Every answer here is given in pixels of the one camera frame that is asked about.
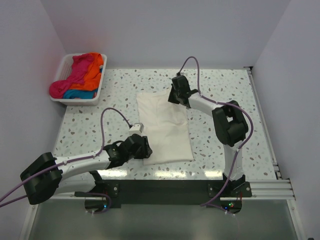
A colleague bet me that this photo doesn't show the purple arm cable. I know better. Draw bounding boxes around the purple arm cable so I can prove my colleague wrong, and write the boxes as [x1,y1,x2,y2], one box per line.
[199,55,255,213]
[0,107,136,215]

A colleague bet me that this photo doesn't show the aluminium rail frame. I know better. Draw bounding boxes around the aluminium rail frame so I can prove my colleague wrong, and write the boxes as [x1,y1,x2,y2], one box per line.
[31,162,297,201]

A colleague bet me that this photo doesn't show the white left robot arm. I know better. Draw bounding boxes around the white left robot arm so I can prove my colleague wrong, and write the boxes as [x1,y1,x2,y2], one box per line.
[20,134,153,205]

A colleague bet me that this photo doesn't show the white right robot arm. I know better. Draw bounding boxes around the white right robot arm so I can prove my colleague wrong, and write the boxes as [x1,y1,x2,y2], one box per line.
[168,75,249,197]

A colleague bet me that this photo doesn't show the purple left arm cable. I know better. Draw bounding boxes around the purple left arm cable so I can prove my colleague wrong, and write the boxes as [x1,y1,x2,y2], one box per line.
[0,107,136,215]

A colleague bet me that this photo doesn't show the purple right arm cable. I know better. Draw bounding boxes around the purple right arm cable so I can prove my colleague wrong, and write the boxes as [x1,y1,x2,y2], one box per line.
[199,55,255,213]

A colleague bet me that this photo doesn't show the pink t-shirt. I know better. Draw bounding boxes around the pink t-shirt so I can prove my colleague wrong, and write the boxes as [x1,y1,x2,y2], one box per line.
[49,53,94,99]

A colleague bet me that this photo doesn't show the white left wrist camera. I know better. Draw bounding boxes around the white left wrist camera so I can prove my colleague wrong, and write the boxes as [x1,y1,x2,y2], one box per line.
[129,122,144,135]

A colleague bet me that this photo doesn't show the blue t-shirt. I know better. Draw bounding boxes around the blue t-shirt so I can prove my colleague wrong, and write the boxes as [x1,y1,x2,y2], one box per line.
[62,89,98,100]

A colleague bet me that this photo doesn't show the orange t-shirt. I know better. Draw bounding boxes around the orange t-shirt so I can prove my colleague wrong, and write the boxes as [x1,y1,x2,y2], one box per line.
[69,52,104,91]

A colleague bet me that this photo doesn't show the white t-shirt red print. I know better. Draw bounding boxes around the white t-shirt red print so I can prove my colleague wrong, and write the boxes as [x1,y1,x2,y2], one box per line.
[136,89,194,166]

